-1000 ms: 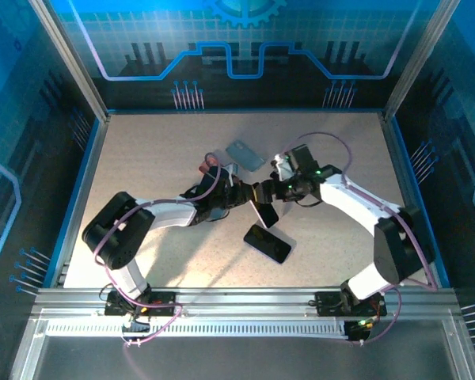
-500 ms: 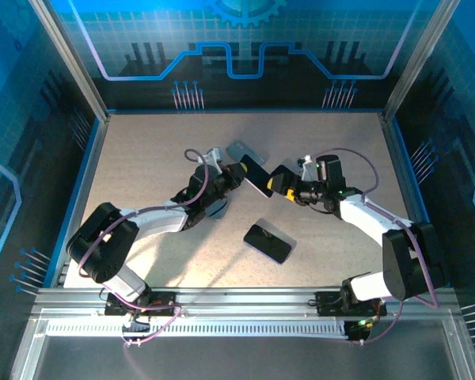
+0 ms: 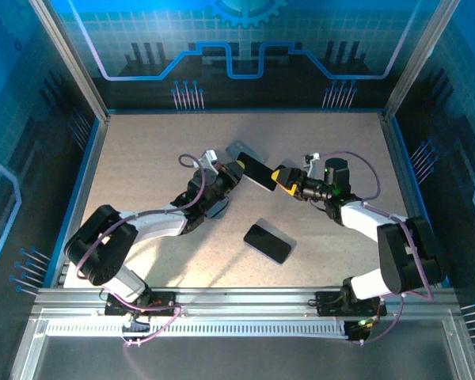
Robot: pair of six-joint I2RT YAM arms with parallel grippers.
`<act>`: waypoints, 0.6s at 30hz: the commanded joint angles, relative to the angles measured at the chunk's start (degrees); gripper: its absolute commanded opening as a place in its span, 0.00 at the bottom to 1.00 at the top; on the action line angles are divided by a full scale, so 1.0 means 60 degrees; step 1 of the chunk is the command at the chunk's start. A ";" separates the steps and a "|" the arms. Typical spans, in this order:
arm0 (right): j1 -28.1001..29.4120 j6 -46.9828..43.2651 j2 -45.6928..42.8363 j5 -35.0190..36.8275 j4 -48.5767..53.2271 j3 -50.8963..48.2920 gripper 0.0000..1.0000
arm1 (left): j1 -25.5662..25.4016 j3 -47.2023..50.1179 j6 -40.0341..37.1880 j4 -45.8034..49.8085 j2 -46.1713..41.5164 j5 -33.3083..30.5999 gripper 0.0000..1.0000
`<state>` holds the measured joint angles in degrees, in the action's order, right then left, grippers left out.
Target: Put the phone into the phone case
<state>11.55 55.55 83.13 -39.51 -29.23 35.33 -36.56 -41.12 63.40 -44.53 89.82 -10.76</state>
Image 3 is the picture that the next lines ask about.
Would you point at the black smartphone pink frame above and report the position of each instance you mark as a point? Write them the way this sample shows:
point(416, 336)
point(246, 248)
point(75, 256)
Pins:
point(267, 243)

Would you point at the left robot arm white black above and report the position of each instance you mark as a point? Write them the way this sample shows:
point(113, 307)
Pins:
point(158, 225)

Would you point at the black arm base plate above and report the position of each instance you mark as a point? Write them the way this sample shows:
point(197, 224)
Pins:
point(324, 305)
point(168, 299)

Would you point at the black electronics board with LEDs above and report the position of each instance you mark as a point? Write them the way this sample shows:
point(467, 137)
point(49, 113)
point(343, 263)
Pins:
point(360, 328)

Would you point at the aluminium frame post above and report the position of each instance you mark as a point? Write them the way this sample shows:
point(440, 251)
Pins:
point(417, 59)
point(73, 59)

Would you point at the black smartphone blue frame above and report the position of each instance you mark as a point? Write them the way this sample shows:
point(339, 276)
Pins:
point(257, 170)

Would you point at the grey metal sheet panel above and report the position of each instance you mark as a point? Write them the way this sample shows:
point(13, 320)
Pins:
point(241, 358)

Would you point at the aluminium side rail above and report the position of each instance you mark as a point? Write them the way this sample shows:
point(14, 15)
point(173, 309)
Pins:
point(403, 178)
point(84, 190)

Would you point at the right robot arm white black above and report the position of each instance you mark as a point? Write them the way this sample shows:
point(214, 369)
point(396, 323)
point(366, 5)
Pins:
point(364, 221)

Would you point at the light blue-grey phone case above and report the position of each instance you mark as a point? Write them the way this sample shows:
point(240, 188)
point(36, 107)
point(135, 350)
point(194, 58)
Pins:
point(219, 210)

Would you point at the aluminium frame rail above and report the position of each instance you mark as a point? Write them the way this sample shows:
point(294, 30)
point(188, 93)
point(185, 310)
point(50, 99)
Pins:
point(241, 301)

